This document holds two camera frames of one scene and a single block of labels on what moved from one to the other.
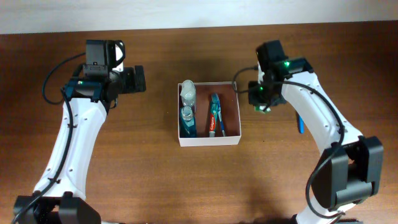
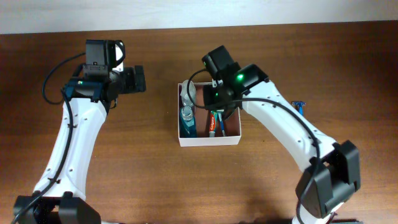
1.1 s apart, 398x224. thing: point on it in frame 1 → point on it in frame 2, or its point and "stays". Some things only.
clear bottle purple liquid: [188, 93] stays
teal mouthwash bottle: [188, 122] stays
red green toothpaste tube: [214, 107] stays
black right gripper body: [260, 94] → [212, 94]
